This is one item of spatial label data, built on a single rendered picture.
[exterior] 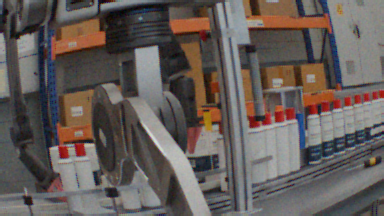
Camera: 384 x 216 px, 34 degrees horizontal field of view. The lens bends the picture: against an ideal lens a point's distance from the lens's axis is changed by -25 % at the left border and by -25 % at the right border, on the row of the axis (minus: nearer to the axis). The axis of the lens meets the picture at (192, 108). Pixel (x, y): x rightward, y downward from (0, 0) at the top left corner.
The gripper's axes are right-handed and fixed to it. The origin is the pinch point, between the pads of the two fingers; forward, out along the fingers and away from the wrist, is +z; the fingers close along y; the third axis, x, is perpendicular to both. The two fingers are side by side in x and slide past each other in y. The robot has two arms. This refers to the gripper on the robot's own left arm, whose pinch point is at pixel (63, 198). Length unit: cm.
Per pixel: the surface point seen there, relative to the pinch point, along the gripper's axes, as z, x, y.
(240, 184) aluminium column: 31, -36, -17
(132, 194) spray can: 15.1, -17.3, -2.4
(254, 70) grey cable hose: 17, -64, -12
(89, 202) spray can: 6.5, -5.3, -1.8
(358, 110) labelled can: 70, -100, -3
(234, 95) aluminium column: 14, -51, -18
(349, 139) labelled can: 73, -88, -2
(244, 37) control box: 6, -65, -19
